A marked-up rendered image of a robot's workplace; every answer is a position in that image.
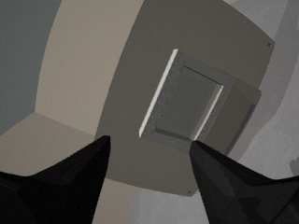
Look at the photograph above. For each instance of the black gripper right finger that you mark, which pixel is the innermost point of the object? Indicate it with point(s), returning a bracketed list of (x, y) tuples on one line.
[(233, 194)]

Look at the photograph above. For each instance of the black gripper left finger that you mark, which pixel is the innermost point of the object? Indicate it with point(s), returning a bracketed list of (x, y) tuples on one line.
[(66, 193)]

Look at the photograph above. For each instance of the grey rectangular picture frame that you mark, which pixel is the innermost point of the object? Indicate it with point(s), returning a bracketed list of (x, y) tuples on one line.
[(187, 102)]

